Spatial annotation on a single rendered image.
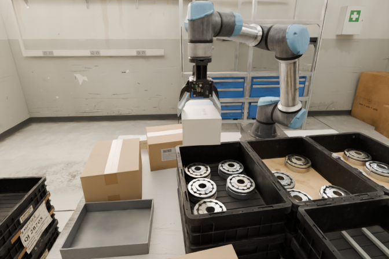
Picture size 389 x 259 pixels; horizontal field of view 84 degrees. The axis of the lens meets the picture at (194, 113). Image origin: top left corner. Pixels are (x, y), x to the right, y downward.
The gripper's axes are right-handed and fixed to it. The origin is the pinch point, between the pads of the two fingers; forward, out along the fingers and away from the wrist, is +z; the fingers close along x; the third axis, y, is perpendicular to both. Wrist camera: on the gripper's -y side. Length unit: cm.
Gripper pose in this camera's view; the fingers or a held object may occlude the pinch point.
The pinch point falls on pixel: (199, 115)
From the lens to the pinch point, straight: 75.4
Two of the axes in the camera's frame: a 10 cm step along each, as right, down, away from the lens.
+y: 0.6, 3.5, -9.4
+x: 10.0, -0.2, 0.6
